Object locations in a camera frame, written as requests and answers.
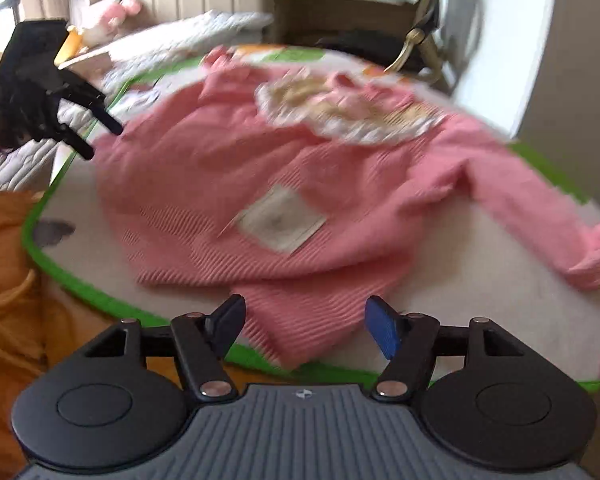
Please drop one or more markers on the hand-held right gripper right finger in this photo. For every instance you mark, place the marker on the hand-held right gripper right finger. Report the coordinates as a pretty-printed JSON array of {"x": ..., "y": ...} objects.
[{"x": 383, "y": 329}]

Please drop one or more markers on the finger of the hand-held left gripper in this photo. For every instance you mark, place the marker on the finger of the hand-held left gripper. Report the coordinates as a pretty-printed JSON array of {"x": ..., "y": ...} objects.
[
  {"x": 87, "y": 97},
  {"x": 67, "y": 135}
]

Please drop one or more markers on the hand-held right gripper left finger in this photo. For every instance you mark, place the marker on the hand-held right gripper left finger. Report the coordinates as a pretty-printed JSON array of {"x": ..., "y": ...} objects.
[{"x": 227, "y": 324}]

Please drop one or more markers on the pink ribbed sweater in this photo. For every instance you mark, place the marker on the pink ribbed sweater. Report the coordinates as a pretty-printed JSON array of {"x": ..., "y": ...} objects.
[{"x": 300, "y": 175}]

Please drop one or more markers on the pink plush toy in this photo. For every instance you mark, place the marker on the pink plush toy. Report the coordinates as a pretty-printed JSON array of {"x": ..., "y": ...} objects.
[{"x": 115, "y": 15}]

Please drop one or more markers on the printed play mat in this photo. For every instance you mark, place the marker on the printed play mat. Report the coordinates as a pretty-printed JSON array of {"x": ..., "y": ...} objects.
[{"x": 480, "y": 280}]

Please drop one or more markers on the grey quilted blanket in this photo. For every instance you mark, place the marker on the grey quilted blanket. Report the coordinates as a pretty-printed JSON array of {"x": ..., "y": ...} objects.
[{"x": 180, "y": 35}]

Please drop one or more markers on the orange clothing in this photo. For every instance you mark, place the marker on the orange clothing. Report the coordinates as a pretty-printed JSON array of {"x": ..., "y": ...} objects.
[{"x": 10, "y": 285}]

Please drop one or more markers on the black and gold office chair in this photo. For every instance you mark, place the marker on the black and gold office chair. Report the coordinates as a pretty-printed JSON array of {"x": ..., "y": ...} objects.
[{"x": 420, "y": 35}]

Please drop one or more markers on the white wardrobe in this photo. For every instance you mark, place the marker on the white wardrobe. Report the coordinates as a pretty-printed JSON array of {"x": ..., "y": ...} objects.
[{"x": 510, "y": 35}]

